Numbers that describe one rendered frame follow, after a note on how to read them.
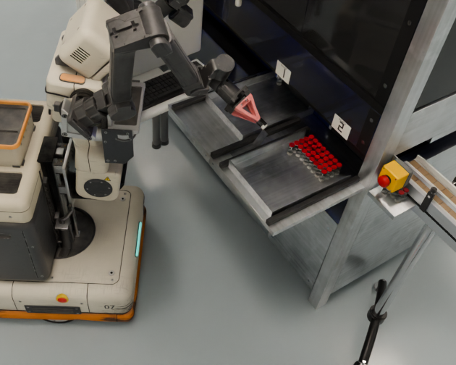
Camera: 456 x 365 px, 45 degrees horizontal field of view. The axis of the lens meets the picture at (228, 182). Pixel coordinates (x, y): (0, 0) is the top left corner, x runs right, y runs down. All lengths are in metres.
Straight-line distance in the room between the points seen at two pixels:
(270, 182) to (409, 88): 0.56
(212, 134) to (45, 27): 2.37
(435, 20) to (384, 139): 0.43
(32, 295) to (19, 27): 2.32
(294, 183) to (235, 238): 0.97
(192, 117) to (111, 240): 0.70
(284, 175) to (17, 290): 1.19
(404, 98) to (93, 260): 1.43
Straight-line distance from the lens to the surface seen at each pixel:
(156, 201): 2.95
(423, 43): 1.62
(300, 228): 2.45
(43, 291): 2.40
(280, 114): 2.17
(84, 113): 1.63
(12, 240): 2.15
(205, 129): 2.07
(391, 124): 1.79
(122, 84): 1.48
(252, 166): 1.95
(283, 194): 1.89
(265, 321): 2.61
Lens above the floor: 2.30
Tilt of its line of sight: 49 degrees down
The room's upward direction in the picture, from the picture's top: 8 degrees clockwise
